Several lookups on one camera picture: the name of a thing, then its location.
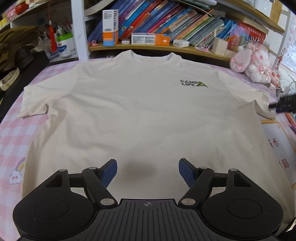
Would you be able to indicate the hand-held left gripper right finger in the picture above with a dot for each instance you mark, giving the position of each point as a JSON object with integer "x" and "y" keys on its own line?
{"x": 187, "y": 172}

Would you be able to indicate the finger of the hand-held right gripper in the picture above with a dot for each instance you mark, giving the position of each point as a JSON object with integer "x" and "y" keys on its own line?
{"x": 286, "y": 104}

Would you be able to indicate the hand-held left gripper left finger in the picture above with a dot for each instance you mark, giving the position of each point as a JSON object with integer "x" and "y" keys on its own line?
{"x": 109, "y": 172}

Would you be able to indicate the cream t-shirt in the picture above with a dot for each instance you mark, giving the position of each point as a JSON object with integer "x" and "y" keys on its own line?
{"x": 138, "y": 104}

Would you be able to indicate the small pink plush toy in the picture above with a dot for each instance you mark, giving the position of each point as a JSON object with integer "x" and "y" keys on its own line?
{"x": 274, "y": 78}

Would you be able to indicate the pink white plush bunny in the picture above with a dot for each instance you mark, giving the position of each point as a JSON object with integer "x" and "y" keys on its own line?
{"x": 252, "y": 62}

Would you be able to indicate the small cream desk box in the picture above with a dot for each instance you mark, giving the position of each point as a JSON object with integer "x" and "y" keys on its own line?
{"x": 231, "y": 53}

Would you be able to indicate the red thick book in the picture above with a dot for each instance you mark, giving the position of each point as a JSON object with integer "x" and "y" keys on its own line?
{"x": 251, "y": 34}

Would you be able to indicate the white square pen holder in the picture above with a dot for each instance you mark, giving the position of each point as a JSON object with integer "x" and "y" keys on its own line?
{"x": 219, "y": 45}

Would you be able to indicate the pink checked desk mat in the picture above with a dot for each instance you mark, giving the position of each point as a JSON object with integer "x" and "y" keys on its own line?
{"x": 13, "y": 139}

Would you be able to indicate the white plug adapter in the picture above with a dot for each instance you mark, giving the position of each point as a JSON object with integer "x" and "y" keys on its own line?
{"x": 180, "y": 43}

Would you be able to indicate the white and wood bookshelf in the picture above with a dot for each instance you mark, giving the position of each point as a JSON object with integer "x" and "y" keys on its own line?
{"x": 108, "y": 48}

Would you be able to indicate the tiny white box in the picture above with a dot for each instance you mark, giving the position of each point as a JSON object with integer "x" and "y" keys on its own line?
{"x": 125, "y": 42}

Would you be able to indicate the white wristwatch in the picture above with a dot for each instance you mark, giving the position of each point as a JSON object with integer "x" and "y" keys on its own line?
{"x": 9, "y": 80}

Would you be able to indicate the small white orange box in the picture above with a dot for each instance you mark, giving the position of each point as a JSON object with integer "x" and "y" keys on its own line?
{"x": 148, "y": 39}

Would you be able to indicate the large white orange box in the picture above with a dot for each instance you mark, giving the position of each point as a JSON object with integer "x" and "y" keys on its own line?
{"x": 110, "y": 27}

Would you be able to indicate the row of colourful books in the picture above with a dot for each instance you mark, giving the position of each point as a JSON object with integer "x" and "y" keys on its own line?
{"x": 161, "y": 20}

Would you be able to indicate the bunch of pens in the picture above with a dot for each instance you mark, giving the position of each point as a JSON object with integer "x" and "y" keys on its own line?
{"x": 61, "y": 29}

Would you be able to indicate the olive cloth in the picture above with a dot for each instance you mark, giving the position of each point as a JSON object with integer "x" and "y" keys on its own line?
{"x": 16, "y": 39}

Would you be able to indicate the alphabet wall poster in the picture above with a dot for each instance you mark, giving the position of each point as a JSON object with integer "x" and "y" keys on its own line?
{"x": 290, "y": 55}

